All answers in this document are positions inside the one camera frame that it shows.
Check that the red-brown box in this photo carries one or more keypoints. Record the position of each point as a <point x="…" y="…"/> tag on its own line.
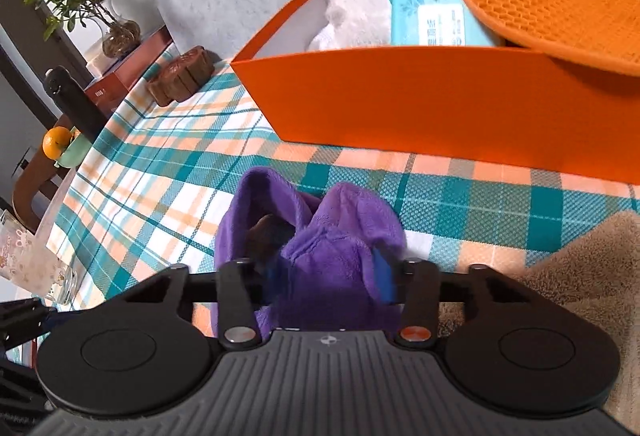
<point x="135" y="66"/>

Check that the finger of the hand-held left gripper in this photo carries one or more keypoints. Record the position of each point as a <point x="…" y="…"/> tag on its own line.
<point x="25" y="318"/>

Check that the light blue wet wipes packet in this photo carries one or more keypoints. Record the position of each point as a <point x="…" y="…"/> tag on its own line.
<point x="425" y="11"/>

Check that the brown wooden chair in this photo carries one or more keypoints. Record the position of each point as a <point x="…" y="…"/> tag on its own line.
<point x="30" y="186"/>

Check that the light green bowl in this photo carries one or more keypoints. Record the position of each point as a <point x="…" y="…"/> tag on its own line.
<point x="76" y="154"/>

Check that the brown carved round block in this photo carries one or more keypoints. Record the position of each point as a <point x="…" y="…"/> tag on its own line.
<point x="167" y="86"/>
<point x="197" y="64"/>

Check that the beige fleece towel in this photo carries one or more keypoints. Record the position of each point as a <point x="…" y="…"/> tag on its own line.
<point x="590" y="256"/>

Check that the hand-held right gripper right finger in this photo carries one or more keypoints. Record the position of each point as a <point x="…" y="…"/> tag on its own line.
<point x="386" y="278"/>

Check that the purple fleece cloth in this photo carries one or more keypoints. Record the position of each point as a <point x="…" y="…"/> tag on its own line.
<point x="330" y="256"/>

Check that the orange cardboard box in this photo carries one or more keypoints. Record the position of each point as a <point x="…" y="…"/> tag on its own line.
<point x="425" y="101"/>

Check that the printed glass cup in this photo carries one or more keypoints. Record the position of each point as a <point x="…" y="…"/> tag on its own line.
<point x="25" y="256"/>

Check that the plaid tablecloth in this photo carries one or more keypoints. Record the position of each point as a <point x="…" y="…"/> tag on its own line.
<point x="175" y="156"/>

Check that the black bottle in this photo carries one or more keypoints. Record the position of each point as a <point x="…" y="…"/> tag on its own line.
<point x="75" y="106"/>

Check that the orange fruit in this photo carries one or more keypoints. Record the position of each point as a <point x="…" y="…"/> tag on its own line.
<point x="56" y="142"/>

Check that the glass vase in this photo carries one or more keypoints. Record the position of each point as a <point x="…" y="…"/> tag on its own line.
<point x="120" y="39"/>

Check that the clear glass cup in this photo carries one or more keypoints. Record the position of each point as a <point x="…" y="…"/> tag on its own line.
<point x="65" y="286"/>

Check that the white plush toy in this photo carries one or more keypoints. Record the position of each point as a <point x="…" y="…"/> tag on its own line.
<point x="360" y="9"/>

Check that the orange silicone honeycomb mat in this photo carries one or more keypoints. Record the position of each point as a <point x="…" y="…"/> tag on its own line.
<point x="550" y="6"/>

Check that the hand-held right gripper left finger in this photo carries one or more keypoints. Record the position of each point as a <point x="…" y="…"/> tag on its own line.
<point x="239" y="288"/>

